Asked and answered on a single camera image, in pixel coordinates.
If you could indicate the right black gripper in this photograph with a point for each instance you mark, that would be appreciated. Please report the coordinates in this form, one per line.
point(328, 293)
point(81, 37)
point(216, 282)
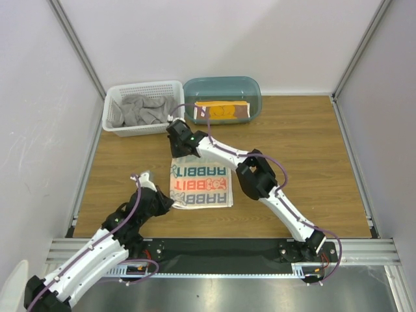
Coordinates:
point(177, 143)

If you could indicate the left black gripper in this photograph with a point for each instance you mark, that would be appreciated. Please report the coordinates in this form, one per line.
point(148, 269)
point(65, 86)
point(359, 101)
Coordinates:
point(165, 202)

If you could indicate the orange white lettered towel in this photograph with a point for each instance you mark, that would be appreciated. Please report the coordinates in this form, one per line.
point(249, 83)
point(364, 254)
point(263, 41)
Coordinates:
point(196, 183)

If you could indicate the yellow brown bear towel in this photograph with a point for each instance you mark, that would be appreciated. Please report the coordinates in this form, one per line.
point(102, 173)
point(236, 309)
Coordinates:
point(221, 110)

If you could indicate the grey towel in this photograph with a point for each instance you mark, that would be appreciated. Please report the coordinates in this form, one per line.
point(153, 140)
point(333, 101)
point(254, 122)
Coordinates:
point(139, 110)

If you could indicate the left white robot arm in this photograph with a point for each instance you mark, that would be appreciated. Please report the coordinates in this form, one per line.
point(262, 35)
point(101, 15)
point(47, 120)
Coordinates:
point(117, 240)

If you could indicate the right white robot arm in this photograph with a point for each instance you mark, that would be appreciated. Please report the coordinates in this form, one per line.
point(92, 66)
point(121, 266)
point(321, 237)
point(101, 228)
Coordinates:
point(256, 178)

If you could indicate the white plastic basket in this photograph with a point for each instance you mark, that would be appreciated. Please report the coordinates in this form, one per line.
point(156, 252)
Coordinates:
point(155, 89)

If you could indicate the teal plastic tub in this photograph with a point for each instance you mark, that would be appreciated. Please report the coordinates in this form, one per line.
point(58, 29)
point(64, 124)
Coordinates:
point(232, 88)

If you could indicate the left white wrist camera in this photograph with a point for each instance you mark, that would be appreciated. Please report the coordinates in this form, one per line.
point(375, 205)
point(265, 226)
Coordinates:
point(144, 179)

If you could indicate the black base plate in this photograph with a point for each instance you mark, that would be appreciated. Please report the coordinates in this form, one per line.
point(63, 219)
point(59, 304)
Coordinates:
point(228, 256)

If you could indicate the aluminium frame rail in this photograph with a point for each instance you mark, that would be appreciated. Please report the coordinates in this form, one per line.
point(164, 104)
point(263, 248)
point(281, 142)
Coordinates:
point(351, 252)

